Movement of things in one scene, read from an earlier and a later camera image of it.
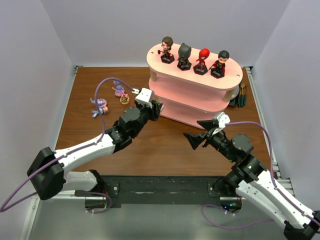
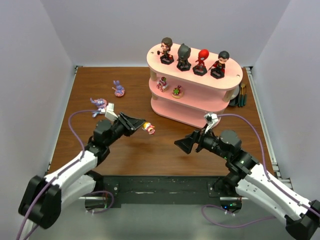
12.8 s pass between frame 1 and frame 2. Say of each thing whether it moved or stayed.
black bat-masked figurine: stayed
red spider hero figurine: stayed
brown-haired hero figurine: stayed
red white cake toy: moved
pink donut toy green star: moved
